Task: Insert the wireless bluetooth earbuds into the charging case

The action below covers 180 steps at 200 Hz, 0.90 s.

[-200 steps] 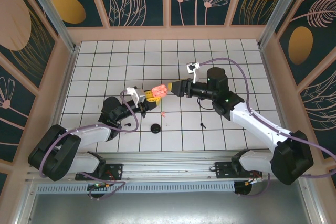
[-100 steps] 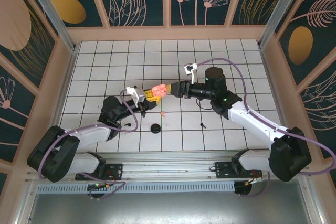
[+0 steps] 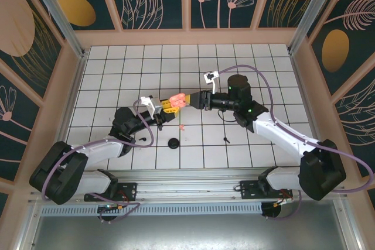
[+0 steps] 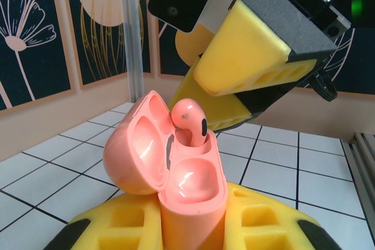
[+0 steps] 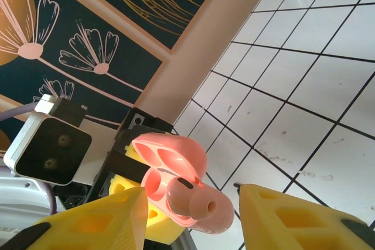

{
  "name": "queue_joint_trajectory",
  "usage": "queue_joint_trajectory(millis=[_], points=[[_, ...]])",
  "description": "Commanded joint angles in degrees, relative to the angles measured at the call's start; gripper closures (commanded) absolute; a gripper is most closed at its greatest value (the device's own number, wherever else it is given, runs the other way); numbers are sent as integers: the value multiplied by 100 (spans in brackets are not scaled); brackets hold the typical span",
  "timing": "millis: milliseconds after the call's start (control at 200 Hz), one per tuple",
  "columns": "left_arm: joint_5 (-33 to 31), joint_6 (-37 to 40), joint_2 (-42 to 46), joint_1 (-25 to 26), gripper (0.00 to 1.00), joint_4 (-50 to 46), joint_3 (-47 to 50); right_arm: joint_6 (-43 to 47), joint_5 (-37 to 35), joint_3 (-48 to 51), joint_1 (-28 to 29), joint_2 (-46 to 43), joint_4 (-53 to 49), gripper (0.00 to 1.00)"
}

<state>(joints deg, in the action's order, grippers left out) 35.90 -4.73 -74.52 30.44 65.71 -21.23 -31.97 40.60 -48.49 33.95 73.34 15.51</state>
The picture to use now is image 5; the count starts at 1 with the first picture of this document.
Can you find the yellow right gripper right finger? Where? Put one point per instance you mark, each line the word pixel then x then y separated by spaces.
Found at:
pixel 263 232

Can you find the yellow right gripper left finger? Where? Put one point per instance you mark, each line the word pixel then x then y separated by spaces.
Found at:
pixel 58 238

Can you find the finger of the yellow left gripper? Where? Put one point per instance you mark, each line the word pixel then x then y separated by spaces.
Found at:
pixel 161 229
pixel 129 168

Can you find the pink earbud charging case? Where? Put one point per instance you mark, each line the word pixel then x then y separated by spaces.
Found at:
pixel 181 150

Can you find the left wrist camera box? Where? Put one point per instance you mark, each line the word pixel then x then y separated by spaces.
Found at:
pixel 49 150

